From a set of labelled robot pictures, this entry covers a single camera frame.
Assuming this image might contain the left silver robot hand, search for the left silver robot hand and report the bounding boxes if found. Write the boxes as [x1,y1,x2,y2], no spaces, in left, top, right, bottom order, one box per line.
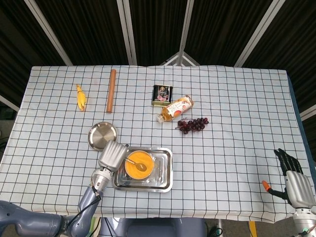
[98,140,130,172]

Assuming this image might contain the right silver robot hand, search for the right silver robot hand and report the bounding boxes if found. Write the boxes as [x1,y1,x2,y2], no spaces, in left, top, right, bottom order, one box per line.
[262,148,316,207]

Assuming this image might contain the clear plastic spoon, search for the clear plastic spoon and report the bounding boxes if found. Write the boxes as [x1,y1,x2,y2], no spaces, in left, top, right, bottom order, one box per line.
[124,158,148,171]

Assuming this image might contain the white bowl of orange powder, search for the white bowl of orange powder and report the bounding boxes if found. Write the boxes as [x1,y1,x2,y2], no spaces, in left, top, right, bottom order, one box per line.
[124,151,156,179]

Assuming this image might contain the rectangular steel tray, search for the rectangular steel tray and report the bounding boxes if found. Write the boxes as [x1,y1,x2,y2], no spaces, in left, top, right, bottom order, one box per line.
[111,146,173,194]

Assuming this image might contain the round steel plate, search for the round steel plate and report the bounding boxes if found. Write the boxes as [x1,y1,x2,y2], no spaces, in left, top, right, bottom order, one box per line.
[88,121,119,151]

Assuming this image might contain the wooden rolling pin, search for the wooden rolling pin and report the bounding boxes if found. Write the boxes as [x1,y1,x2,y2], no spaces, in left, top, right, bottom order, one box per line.
[106,69,117,114]

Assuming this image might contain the yellow rubber chicken toy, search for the yellow rubber chicken toy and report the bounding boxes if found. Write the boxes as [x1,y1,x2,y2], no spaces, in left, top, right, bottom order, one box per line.
[75,84,88,112]

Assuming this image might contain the black square tin can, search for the black square tin can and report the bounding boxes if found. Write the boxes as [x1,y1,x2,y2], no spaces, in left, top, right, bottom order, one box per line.
[151,84,173,107]

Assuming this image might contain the peach juice plastic bottle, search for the peach juice plastic bottle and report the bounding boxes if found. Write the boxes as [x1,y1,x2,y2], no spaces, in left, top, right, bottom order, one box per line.
[156,95,194,123]

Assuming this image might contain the grey robot torso base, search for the grey robot torso base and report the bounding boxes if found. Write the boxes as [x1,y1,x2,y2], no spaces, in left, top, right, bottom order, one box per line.
[98,217,207,237]

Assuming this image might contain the purple grape bunch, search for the purple grape bunch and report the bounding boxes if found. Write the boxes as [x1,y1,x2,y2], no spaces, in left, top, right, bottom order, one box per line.
[175,117,209,135]

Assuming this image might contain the white checkered tablecloth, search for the white checkered tablecloth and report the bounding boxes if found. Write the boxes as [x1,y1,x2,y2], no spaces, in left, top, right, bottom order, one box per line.
[0,64,316,224]

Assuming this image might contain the dark folding screen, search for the dark folding screen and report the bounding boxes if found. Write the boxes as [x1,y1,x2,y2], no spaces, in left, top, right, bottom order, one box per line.
[0,0,316,121]

